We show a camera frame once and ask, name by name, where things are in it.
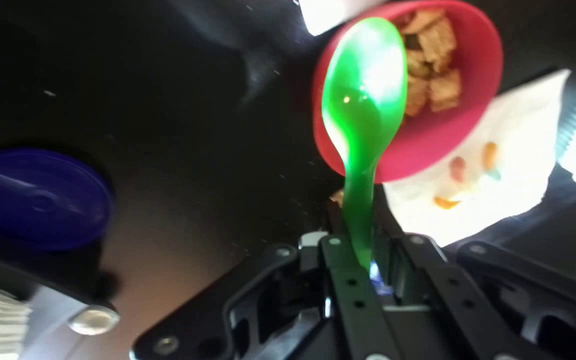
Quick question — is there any pink plastic bowl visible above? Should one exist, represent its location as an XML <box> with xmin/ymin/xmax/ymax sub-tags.
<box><xmin>310</xmin><ymin>0</ymin><xmax>506</xmax><ymax>185</ymax></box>

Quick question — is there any loose cereal piece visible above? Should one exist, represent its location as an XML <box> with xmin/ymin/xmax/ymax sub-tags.
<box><xmin>326</xmin><ymin>188</ymin><xmax>348</xmax><ymax>208</ymax></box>

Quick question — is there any brown cereal squares heap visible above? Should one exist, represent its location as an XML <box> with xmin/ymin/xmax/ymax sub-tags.
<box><xmin>393</xmin><ymin>5</ymin><xmax>465</xmax><ymax>117</ymax></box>

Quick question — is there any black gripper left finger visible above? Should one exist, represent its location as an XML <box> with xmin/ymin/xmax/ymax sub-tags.
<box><xmin>133</xmin><ymin>201</ymin><xmax>395</xmax><ymax>360</ymax></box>

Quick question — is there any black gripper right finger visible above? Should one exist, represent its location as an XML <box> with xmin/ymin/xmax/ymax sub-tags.
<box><xmin>370</xmin><ymin>205</ymin><xmax>576</xmax><ymax>360</ymax></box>

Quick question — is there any dark blue round lid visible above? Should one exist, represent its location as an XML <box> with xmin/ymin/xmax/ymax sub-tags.
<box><xmin>0</xmin><ymin>146</ymin><xmax>115</xmax><ymax>253</ymax></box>

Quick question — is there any green plastic spoon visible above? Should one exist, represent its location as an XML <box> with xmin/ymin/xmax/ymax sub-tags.
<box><xmin>318</xmin><ymin>16</ymin><xmax>409</xmax><ymax>272</ymax></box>

